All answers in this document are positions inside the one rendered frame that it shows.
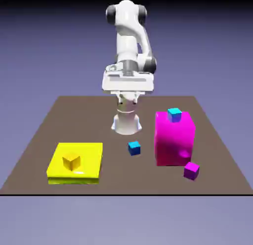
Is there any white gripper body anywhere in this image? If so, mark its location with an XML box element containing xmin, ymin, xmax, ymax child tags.
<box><xmin>101</xmin><ymin>70</ymin><xmax>155</xmax><ymax>96</ymax></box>

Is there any small blue cube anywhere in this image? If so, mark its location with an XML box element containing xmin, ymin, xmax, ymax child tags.
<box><xmin>167</xmin><ymin>107</ymin><xmax>183</xmax><ymax>123</ymax></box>
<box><xmin>127</xmin><ymin>141</ymin><xmax>141</xmax><ymax>156</ymax></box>

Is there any small yellow cube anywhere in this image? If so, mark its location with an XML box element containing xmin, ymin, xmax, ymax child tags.
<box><xmin>62</xmin><ymin>152</ymin><xmax>82</xmax><ymax>171</ymax></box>

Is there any small purple cube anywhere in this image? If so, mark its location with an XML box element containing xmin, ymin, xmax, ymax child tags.
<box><xmin>183</xmin><ymin>161</ymin><xmax>200</xmax><ymax>181</ymax></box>

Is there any large magenta box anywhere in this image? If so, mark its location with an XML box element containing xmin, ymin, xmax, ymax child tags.
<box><xmin>154</xmin><ymin>111</ymin><xmax>197</xmax><ymax>167</ymax></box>

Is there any large yellow box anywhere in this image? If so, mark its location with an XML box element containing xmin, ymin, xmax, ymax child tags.
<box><xmin>46</xmin><ymin>142</ymin><xmax>104</xmax><ymax>185</ymax></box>

